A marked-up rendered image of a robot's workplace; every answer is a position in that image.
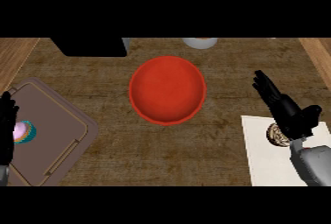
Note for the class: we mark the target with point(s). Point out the brown round tomato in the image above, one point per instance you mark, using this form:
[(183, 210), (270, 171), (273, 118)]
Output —
[(275, 137)]

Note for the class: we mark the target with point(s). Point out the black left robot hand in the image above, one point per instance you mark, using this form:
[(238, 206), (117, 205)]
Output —
[(6, 128)]

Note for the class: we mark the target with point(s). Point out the brown tray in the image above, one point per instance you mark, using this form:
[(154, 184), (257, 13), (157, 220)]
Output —
[(52, 131)]

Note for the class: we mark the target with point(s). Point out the pink cupcake with teal wrapper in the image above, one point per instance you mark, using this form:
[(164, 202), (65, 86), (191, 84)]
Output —
[(24, 132)]

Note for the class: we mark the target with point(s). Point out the white placemat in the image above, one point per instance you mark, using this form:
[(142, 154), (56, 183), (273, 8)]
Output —
[(270, 163)]

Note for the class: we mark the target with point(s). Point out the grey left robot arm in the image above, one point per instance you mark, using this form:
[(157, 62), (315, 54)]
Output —
[(3, 175)]

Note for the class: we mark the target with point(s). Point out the black appliance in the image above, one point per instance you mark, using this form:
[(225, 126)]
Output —
[(92, 46)]

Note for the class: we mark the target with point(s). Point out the white cup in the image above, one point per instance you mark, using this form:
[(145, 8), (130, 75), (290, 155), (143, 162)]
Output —
[(199, 43)]

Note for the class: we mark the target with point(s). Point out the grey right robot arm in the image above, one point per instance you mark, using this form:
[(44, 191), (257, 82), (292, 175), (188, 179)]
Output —
[(310, 163)]

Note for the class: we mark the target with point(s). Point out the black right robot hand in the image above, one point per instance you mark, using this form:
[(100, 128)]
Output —
[(284, 110)]

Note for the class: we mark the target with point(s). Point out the red bowl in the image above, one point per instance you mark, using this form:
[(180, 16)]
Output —
[(167, 90)]

